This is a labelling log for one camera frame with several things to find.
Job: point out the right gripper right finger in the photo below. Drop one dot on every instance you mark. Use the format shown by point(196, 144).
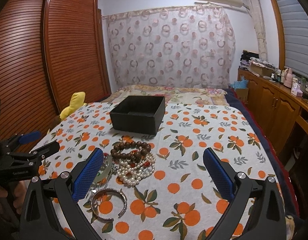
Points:
point(267, 217)

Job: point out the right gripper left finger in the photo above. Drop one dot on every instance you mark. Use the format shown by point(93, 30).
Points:
point(39, 219)

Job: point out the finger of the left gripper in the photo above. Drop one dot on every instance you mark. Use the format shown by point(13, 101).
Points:
point(17, 140)
point(44, 149)

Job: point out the silver cuff bangle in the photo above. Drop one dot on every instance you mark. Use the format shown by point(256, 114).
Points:
point(101, 203)

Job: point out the silver ornate hair comb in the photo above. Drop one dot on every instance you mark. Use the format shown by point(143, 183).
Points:
point(96, 187)

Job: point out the green jade bangle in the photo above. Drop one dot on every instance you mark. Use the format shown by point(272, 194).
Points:
point(105, 169)

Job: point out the black open jewelry box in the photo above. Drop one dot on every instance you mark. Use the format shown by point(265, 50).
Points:
point(139, 114)

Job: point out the person's left hand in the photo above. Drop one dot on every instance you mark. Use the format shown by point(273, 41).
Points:
point(18, 195)

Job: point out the yellow plush toy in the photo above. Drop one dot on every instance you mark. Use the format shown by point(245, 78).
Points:
point(77, 100)

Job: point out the brown louvered wardrobe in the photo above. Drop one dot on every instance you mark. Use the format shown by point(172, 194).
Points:
point(49, 49)

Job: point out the wooden sideboard cabinet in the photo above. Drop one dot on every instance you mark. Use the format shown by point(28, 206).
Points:
point(275, 109)

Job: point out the orange print tablecloth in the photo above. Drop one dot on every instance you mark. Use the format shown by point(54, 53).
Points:
point(179, 199)

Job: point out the red coral bead strand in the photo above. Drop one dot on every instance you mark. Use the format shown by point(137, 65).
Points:
point(139, 158)

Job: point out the blue plastic bag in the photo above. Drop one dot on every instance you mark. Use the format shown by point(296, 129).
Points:
point(240, 84)

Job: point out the pink bottle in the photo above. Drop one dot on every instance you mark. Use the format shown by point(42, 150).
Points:
point(288, 78)

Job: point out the pink circle pattern curtain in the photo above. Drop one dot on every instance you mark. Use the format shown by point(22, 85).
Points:
point(189, 47)

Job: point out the grey window blind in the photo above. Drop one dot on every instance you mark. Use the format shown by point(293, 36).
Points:
point(295, 29)

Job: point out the tied beige curtain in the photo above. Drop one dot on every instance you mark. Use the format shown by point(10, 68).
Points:
point(256, 14)

